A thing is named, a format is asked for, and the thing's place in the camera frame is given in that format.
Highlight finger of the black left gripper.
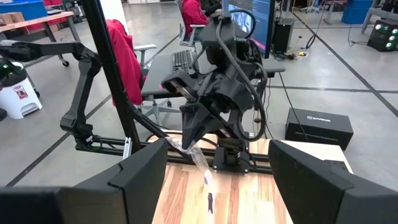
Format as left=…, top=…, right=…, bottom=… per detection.
left=194, top=104, right=225, bottom=143
left=180, top=103, right=205, bottom=150

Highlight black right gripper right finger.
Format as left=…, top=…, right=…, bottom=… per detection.
left=267, top=139, right=379, bottom=224

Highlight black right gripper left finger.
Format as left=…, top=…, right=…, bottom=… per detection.
left=58, top=138, right=169, bottom=224

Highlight purple toothbrush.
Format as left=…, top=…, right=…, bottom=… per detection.
left=164, top=135, right=218, bottom=216

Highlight black keyboard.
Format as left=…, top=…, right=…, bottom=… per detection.
left=170, top=49, right=196, bottom=76

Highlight black desk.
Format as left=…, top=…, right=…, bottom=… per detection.
left=141, top=50, right=287, bottom=98

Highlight black cardboard box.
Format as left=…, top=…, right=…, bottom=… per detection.
left=285, top=107, right=354, bottom=151

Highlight grey office chair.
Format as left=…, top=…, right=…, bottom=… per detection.
left=175, top=0, right=208, bottom=48
left=105, top=19, right=187, bottom=125

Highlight large computer monitor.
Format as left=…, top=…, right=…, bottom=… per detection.
left=221, top=0, right=277, bottom=60

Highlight black computer tower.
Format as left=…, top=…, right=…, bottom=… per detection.
left=272, top=17, right=295, bottom=54

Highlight person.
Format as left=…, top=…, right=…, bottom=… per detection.
left=181, top=0, right=223, bottom=37
left=200, top=0, right=223, bottom=15

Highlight red jacket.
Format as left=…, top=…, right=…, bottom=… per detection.
left=105, top=19, right=147, bottom=106

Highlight white trash bin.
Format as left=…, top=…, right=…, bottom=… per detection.
left=0, top=61, right=44, bottom=121

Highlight blue storage bin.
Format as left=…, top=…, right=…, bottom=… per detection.
left=341, top=0, right=375, bottom=25
left=0, top=0, right=48, bottom=21

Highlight black device green lights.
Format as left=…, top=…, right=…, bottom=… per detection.
left=366, top=19, right=398, bottom=52

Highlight grey metal table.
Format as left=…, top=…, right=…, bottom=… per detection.
left=360, top=6, right=398, bottom=34

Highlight wooden workbench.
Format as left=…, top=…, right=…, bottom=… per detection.
left=0, top=11, right=82, bottom=68

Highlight brown cardboard box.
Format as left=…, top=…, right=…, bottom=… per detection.
left=0, top=11, right=26, bottom=26

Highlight aluminium bracket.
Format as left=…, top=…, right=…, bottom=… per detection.
left=122, top=136, right=133, bottom=160

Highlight black frame rail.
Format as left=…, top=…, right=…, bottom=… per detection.
left=74, top=136, right=274, bottom=175

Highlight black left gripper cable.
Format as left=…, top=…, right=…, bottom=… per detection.
left=215, top=8, right=269, bottom=142

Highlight black frame post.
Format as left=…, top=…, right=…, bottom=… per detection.
left=80, top=0, right=170, bottom=154

